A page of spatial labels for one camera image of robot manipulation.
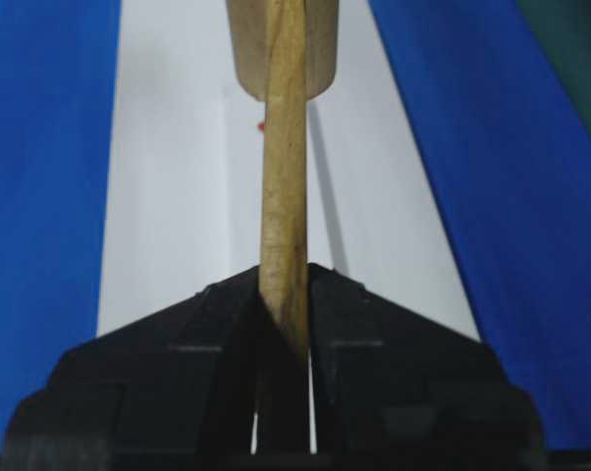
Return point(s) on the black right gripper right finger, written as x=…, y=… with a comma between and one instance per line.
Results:
x=394, y=390

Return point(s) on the white board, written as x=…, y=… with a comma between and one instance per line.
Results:
x=184, y=187

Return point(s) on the blue table cloth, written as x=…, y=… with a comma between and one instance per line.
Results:
x=497, y=95

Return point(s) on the wooden mallet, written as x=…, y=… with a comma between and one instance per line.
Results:
x=285, y=54

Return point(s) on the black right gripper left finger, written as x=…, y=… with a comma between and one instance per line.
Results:
x=172, y=391

